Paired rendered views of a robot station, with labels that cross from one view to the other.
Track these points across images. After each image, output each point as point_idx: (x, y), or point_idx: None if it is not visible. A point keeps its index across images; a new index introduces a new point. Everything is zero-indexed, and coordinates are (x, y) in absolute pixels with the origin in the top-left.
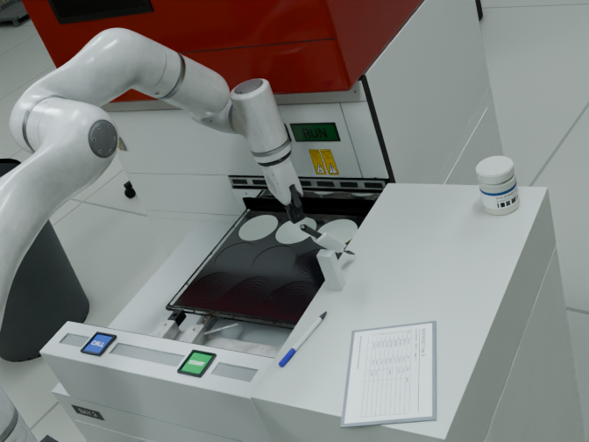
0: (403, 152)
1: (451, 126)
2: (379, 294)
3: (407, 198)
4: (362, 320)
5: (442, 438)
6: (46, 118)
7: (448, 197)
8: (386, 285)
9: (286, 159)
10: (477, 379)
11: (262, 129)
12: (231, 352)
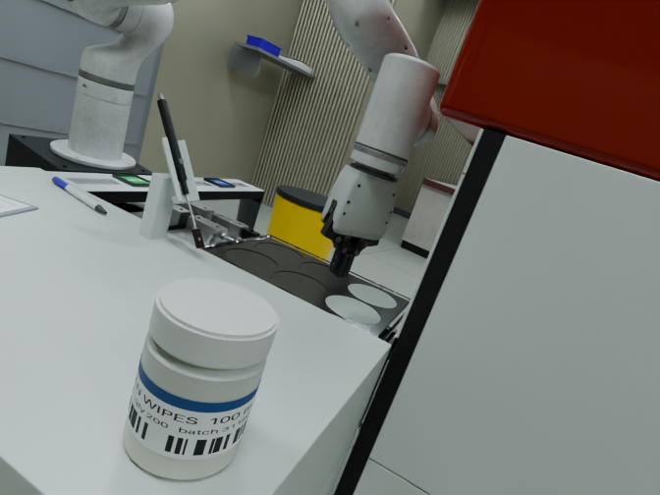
0: (478, 372)
1: None
2: (85, 241)
3: (327, 341)
4: (49, 218)
5: None
6: None
7: (295, 378)
8: (97, 249)
9: (359, 170)
10: None
11: (367, 107)
12: (128, 190)
